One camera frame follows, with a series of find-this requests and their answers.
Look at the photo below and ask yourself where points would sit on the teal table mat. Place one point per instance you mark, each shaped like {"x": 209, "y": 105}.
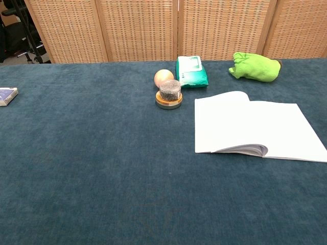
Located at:
{"x": 102, "y": 158}

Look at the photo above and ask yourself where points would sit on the small blue card box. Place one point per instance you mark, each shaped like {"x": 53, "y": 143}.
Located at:
{"x": 7, "y": 96}

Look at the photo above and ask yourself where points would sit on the black tripod stand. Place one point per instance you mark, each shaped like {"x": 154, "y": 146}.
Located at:
{"x": 28, "y": 33}

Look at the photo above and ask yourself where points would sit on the clear jar with wooden lid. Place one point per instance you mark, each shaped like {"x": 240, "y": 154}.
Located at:
{"x": 169, "y": 95}

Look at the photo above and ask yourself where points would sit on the peach coloured ball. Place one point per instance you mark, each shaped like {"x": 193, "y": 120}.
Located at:
{"x": 162, "y": 76}

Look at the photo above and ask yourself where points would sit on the green wet wipes pack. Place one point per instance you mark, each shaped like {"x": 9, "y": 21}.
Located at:
{"x": 191, "y": 72}

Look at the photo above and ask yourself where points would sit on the green crumpled cloth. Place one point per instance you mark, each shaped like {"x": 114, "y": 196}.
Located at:
{"x": 255, "y": 67}

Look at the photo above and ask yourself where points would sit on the woven wooden folding screen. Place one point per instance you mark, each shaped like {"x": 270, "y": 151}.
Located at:
{"x": 163, "y": 28}

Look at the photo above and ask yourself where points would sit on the white book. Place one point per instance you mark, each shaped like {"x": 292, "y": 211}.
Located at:
{"x": 245, "y": 125}

